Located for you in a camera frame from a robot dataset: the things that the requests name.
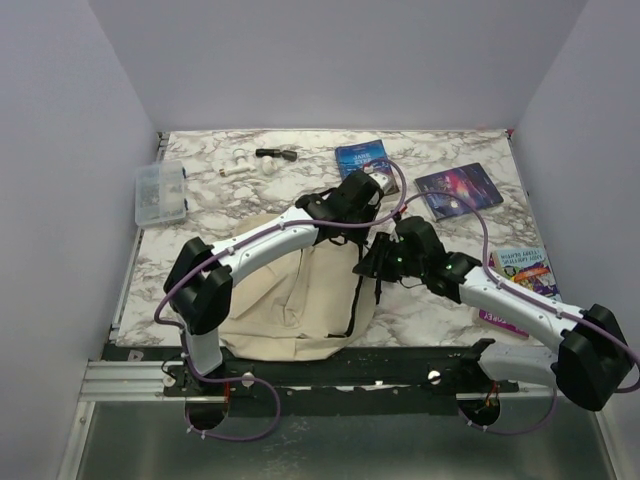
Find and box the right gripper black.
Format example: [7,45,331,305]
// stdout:
[354,231,426,282]

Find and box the Jane Eyre blue book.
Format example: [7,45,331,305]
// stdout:
[335,140,399,194]

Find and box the beige student backpack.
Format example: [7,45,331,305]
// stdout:
[219,241,377,362]

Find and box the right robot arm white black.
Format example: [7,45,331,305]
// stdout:
[353,217,636,411]

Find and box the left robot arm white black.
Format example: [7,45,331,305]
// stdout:
[163,170,390,395]

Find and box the black cylindrical tool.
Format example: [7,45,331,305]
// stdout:
[255,148,298,162]

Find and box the small white round cap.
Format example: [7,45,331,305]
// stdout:
[261,156,278,175]

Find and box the dark purple book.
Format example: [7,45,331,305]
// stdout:
[414,162,504,221]

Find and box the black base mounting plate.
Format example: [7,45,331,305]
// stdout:
[102,342,521,416]

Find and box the Treehouse book purple cover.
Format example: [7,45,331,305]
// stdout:
[478,310,529,339]

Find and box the white plastic pipe fitting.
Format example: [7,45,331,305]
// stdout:
[218,148,256,177]

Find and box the Treehouse book blue cover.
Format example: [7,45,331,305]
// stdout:
[489,247,560,300]

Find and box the clear plastic organizer box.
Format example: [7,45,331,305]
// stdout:
[135,161,188,229]

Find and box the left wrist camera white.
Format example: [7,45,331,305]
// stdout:
[369,171,397,195]

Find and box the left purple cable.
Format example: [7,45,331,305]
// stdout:
[153,159,407,441]

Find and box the purple cable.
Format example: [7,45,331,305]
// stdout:
[399,192,640,435]
[153,159,407,441]

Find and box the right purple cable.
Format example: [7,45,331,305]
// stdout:
[399,192,640,435]

